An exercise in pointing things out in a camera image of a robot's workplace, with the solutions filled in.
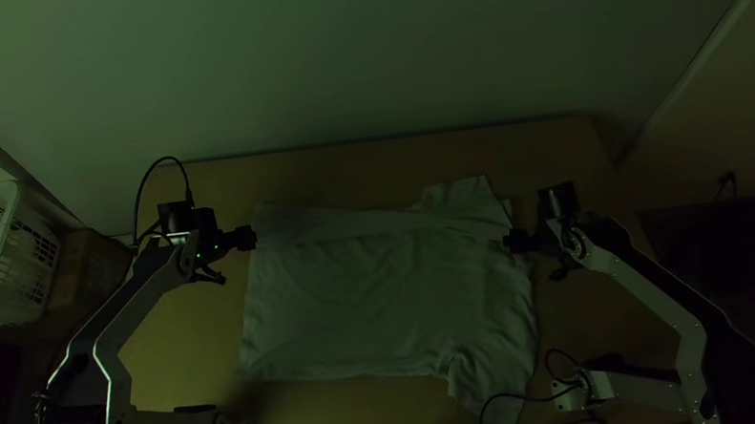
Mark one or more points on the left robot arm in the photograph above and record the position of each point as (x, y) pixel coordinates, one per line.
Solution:
(104, 332)

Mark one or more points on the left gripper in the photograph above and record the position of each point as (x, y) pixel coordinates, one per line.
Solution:
(213, 238)

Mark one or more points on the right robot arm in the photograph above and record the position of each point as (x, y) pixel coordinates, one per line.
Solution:
(646, 287)

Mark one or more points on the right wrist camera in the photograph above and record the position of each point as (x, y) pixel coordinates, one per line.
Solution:
(558, 201)

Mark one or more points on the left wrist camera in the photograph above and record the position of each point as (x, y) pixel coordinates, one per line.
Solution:
(176, 218)

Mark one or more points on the white t-shirt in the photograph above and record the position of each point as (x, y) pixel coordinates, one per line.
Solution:
(388, 297)

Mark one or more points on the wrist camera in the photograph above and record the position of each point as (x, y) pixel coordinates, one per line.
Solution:
(176, 218)
(558, 201)

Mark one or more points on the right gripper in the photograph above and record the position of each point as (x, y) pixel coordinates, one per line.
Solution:
(527, 240)

